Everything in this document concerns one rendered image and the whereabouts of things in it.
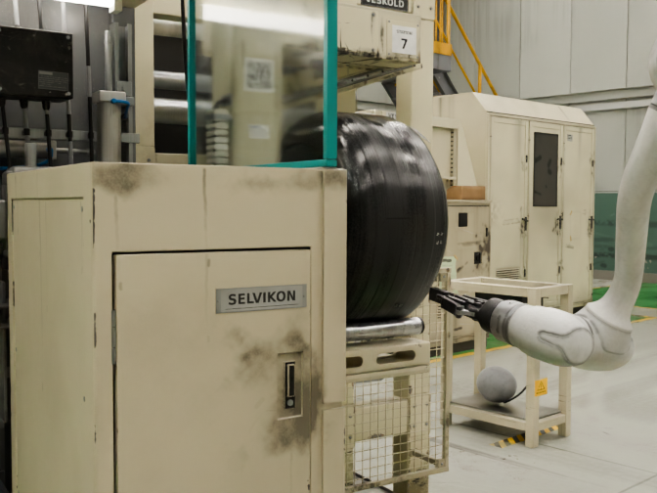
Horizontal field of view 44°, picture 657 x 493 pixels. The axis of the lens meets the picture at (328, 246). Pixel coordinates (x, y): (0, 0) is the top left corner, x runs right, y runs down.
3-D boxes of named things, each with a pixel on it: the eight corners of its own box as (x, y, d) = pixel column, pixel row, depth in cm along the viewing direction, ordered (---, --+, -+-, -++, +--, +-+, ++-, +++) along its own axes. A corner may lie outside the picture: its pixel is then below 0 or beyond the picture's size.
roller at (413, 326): (297, 330, 196) (301, 348, 195) (305, 325, 193) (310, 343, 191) (413, 319, 215) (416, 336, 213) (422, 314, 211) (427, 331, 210)
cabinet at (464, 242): (421, 360, 636) (423, 199, 629) (369, 350, 678) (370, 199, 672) (492, 347, 697) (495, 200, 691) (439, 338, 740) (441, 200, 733)
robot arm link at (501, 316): (508, 305, 164) (488, 298, 169) (503, 349, 165) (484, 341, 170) (542, 302, 168) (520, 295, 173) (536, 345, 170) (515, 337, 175)
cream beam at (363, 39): (241, 42, 216) (241, -15, 215) (203, 57, 237) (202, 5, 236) (422, 64, 248) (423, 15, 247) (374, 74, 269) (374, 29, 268)
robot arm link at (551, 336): (498, 348, 164) (542, 356, 171) (556, 372, 151) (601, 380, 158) (513, 296, 164) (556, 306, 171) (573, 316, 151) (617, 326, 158)
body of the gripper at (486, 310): (520, 300, 173) (490, 290, 181) (490, 302, 169) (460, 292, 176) (516, 335, 174) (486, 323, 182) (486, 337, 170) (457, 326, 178)
